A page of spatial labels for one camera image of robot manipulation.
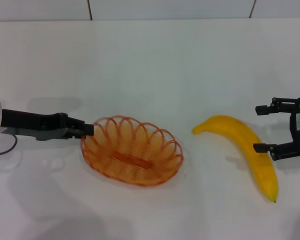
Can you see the orange woven plastic basket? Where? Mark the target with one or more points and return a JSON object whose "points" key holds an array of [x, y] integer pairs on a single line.
{"points": [[135, 160]]}

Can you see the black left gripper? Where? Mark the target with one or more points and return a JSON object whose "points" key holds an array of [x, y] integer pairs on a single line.
{"points": [[35, 125]]}

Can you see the yellow banana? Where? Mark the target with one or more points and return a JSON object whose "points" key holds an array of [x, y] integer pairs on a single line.
{"points": [[240, 135]]}

